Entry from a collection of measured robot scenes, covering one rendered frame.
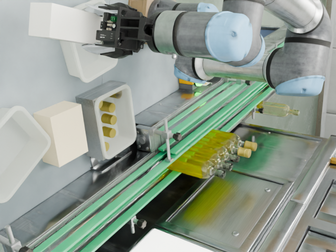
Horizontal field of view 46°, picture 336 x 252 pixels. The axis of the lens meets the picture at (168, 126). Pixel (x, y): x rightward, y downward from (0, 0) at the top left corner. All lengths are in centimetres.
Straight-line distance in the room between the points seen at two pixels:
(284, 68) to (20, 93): 72
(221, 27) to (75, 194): 85
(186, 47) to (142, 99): 95
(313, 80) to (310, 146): 93
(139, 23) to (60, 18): 17
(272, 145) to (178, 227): 76
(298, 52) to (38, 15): 63
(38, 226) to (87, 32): 62
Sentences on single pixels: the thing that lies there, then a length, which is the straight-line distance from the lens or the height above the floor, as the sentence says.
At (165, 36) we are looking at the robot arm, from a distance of 67.
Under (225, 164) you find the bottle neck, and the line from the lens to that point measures 148.
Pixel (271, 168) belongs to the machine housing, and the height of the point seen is 118.
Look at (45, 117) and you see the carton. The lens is 118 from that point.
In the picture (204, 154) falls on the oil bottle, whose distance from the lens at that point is 151.
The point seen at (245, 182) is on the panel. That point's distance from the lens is 162.
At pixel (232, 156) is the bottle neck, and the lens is 152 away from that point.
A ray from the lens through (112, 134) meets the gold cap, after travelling 139.
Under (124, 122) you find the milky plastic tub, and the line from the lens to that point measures 144.
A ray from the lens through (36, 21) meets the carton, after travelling 80.
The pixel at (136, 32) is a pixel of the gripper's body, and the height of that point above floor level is 125.
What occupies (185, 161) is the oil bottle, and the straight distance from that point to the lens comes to 147.
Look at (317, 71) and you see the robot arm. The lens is 107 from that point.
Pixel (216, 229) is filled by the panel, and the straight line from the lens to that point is 140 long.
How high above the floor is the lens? 170
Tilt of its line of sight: 32 degrees down
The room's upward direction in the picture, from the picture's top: 102 degrees clockwise
